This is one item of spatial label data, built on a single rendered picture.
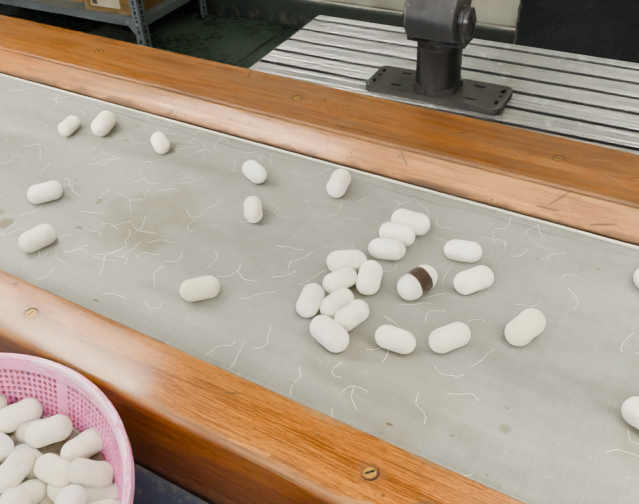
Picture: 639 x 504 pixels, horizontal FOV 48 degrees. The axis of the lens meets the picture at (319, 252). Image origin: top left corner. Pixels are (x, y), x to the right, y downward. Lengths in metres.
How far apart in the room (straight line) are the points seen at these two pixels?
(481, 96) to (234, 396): 0.65
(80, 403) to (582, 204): 0.46
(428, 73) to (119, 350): 0.62
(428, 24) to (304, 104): 0.22
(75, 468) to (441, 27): 0.68
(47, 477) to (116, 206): 0.31
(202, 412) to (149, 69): 0.56
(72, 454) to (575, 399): 0.35
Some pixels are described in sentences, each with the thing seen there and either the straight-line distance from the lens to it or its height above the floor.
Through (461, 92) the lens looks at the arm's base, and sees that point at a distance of 1.04.
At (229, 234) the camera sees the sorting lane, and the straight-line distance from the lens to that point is 0.68.
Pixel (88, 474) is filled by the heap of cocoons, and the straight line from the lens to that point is 0.52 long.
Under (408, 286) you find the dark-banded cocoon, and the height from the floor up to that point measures 0.76.
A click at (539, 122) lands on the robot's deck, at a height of 0.67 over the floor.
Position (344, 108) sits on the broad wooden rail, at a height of 0.76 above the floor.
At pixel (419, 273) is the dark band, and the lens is 0.59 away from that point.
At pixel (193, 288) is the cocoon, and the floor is 0.76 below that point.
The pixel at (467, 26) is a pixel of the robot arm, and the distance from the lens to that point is 0.97.
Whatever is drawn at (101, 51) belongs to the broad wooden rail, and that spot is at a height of 0.77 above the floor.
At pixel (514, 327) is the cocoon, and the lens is 0.56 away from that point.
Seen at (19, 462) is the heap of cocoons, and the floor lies 0.74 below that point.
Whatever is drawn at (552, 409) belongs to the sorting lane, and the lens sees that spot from 0.54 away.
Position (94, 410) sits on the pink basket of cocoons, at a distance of 0.54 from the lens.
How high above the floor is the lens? 1.15
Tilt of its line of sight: 39 degrees down
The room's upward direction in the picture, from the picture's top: 4 degrees counter-clockwise
